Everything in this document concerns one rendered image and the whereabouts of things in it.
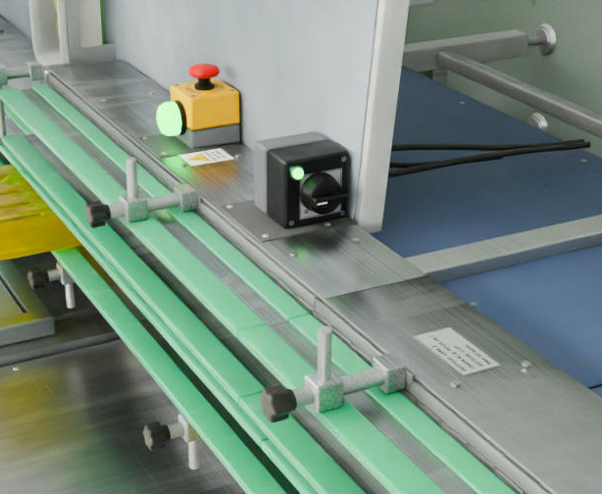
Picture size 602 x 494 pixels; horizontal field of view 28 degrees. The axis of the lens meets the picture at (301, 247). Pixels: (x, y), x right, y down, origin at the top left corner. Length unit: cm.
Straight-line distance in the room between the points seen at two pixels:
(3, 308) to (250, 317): 70
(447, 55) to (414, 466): 120
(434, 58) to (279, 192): 82
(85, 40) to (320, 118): 71
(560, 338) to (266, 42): 55
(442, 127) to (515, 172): 19
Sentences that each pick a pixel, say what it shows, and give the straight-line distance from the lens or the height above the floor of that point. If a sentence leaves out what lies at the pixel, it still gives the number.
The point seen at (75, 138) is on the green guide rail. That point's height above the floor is 92.
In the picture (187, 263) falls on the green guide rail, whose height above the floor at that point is 95.
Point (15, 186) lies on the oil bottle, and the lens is 187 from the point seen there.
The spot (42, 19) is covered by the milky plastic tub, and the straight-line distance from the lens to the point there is 218.
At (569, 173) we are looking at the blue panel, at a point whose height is 41.
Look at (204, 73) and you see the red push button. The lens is 159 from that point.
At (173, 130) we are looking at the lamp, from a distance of 159.
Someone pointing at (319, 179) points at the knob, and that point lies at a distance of 133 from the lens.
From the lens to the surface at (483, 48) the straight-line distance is 217.
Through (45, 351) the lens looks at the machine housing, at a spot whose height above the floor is 100.
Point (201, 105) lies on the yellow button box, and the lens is 158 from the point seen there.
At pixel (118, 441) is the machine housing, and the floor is 99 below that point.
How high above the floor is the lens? 139
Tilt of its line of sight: 25 degrees down
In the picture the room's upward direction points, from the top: 102 degrees counter-clockwise
